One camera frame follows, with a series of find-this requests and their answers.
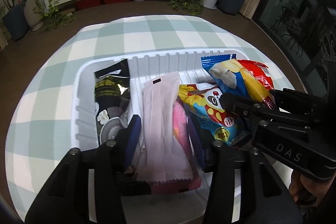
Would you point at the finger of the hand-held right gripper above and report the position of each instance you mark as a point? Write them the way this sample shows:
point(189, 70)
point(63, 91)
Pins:
point(236, 103)
point(291, 98)

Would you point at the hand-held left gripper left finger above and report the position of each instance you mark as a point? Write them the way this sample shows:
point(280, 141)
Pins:
point(132, 134)

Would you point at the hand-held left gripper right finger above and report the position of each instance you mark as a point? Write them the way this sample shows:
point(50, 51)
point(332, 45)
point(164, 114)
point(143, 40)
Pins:
point(195, 134)

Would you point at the bright pink snack packet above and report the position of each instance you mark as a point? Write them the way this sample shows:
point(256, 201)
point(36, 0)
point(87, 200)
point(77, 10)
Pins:
point(181, 119)

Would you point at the panda print snack packet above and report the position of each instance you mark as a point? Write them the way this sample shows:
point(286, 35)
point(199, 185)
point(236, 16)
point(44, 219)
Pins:
point(210, 113)

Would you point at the pale pink long packet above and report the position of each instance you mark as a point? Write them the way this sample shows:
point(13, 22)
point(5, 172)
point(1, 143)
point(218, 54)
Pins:
point(160, 119)

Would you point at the red crinkled snack packet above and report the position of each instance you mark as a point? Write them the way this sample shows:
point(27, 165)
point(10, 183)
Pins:
point(258, 74)

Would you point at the black snack packet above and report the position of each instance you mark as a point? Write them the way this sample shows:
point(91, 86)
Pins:
point(110, 87)

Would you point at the white plastic tray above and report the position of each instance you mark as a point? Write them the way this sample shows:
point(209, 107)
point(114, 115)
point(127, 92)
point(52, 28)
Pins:
point(162, 64)

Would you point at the person's right hand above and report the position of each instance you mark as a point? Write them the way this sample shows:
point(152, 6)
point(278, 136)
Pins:
point(304, 187)

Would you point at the dark glass sliding door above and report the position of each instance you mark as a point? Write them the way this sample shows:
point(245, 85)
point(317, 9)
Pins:
point(296, 16)

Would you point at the green white checked tablecloth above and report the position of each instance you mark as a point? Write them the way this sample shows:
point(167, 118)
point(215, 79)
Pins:
point(157, 32)

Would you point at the small plant white ribbed pot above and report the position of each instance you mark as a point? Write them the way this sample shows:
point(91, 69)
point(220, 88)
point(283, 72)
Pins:
point(32, 14)

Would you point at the tall tree in grey pot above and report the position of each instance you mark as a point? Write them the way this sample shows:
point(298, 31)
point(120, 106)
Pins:
point(15, 22)

